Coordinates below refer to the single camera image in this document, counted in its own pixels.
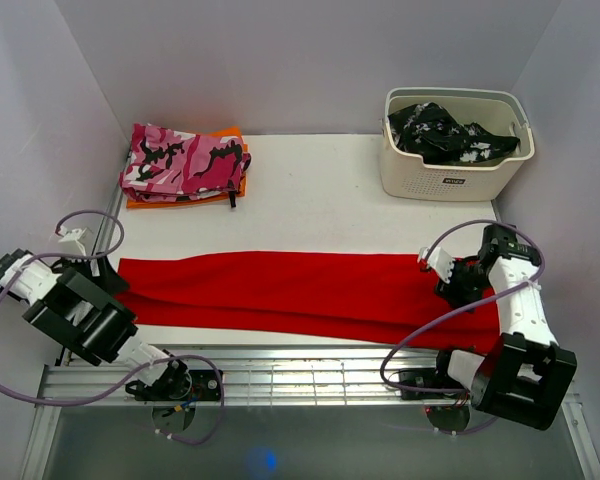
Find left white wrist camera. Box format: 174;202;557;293
56;226;92;258

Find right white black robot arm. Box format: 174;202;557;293
419;223;577;431

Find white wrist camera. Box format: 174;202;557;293
56;226;92;258
417;246;455;284

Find orange folded trousers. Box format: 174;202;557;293
125;126;248;210

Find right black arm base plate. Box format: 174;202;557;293
398;368;452;401

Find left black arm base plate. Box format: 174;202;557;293
125;370;221;402

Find aluminium rail frame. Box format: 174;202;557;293
19;189;600;480

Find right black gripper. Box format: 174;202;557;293
432;254;492;313

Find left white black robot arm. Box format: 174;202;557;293
0;249;193;401

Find red trousers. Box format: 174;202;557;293
113;250;506;352

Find pink camouflage folded trousers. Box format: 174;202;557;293
119;122;252;202

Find black white floral trousers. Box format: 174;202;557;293
388;102;520;165

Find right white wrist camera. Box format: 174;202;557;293
417;246;455;284

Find cream perforated plastic basket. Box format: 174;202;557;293
379;87;535;202

